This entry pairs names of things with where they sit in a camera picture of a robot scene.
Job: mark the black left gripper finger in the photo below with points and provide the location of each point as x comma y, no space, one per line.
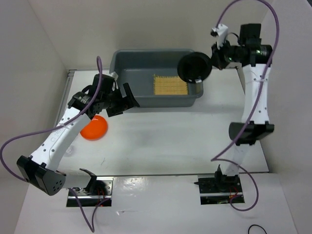
129,99
129,104

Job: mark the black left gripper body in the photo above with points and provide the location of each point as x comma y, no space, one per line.
117,103

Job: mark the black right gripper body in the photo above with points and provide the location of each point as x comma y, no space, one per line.
226,54

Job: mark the black round dish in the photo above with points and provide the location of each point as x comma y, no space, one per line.
194,67

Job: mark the yellow woven bamboo mat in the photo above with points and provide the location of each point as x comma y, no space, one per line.
169,85

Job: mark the orange plastic bowl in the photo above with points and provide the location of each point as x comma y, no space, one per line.
96,129

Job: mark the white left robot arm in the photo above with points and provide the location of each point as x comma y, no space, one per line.
41,168

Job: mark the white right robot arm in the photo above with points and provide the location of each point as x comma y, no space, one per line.
255,60

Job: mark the grey plastic bin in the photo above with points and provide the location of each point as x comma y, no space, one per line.
138,68

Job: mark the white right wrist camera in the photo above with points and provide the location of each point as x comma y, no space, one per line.
220,32

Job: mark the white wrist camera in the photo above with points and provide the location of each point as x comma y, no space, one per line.
114,75
220,32

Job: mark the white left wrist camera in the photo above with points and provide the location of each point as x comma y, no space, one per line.
114,75

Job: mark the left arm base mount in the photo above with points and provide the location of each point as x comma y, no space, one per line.
101,195

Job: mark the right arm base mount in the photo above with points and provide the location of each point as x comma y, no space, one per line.
213,193

